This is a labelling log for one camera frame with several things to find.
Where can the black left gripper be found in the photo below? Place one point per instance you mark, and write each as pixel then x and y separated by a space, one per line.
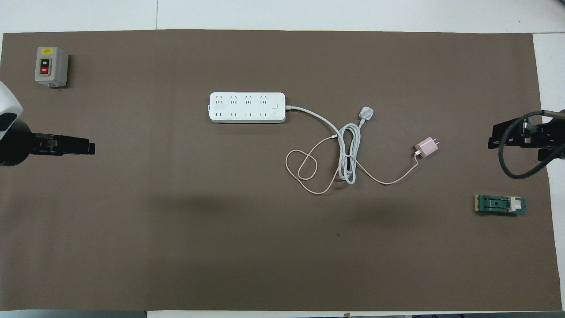
pixel 15 143

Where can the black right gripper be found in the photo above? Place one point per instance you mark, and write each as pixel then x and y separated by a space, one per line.
pixel 547 132

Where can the pink charger adapter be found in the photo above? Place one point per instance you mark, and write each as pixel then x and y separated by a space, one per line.
pixel 426 147

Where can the white power strip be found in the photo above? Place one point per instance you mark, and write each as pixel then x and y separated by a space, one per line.
pixel 247 108

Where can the brown table mat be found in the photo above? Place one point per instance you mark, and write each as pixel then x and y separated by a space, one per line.
pixel 265 247

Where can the green knife switch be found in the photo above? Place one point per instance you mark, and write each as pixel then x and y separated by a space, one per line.
pixel 494 204

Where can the grey on-off switch box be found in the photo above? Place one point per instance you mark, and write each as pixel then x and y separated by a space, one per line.
pixel 46 66

